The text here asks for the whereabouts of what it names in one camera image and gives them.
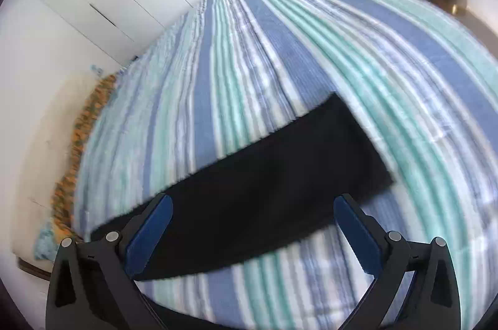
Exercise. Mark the teal patterned pillow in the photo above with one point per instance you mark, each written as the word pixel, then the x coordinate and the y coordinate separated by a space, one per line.
pixel 46 242

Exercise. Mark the orange green floral pillow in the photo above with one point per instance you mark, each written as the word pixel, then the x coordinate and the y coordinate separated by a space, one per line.
pixel 83 120

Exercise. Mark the cream padded headboard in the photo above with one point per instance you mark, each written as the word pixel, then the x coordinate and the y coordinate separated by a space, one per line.
pixel 46 139

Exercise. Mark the striped blue green blanket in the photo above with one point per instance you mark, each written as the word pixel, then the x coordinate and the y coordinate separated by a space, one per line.
pixel 280 54

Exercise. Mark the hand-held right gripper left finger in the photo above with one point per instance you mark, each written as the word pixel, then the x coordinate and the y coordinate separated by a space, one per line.
pixel 149 232

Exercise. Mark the black pants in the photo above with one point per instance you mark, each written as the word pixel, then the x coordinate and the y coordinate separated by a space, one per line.
pixel 272 182

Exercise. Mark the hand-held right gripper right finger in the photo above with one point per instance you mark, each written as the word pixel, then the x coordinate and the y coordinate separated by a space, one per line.
pixel 358 232

